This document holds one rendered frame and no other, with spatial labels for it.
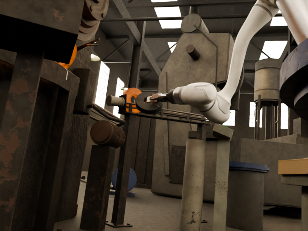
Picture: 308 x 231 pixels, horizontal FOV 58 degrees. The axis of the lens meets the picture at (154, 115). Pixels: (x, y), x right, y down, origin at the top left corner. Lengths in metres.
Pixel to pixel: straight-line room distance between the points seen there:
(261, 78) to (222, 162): 8.58
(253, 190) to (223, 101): 0.81
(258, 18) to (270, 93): 8.61
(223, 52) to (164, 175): 1.85
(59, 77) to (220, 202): 1.09
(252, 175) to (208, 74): 2.19
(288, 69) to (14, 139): 0.61
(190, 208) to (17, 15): 1.31
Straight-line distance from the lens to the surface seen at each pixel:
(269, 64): 10.29
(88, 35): 1.53
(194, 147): 1.66
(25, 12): 0.69
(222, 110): 1.37
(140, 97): 1.57
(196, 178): 1.65
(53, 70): 1.24
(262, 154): 3.08
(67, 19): 0.68
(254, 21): 1.38
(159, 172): 3.90
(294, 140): 4.77
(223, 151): 1.70
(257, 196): 2.02
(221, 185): 1.69
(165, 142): 3.87
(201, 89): 1.25
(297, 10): 1.20
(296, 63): 0.27
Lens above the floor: 0.30
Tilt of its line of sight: 11 degrees up
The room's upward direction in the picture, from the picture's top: 6 degrees clockwise
